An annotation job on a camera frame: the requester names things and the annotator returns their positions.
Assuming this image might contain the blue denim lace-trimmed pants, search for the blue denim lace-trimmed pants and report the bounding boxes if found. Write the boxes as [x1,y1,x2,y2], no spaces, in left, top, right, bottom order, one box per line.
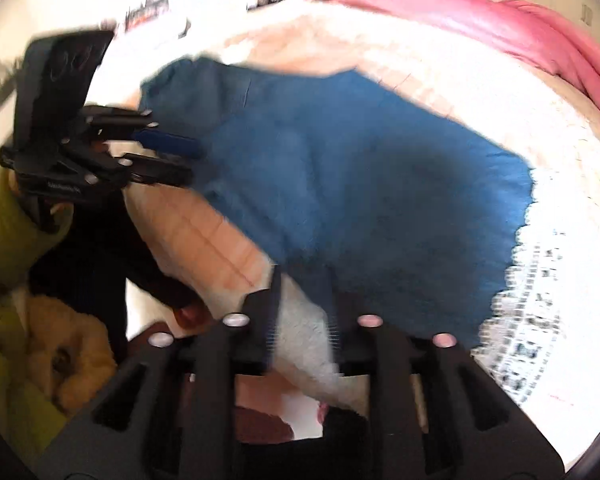
[139,55,566,406]

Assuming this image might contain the left hand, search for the left hand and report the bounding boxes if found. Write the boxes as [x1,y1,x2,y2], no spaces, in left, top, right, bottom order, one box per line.
[8,170,73,234]

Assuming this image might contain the green left sleeve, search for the green left sleeve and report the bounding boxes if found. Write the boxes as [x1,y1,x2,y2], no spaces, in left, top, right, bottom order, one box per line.
[0,165,72,466]

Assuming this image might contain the cream orange patterned blanket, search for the cream orange patterned blanket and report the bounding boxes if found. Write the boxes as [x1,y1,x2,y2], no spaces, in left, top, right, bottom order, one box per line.
[78,0,600,466]

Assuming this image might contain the pink quilt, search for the pink quilt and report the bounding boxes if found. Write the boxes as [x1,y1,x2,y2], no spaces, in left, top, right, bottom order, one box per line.
[320,0,600,110]

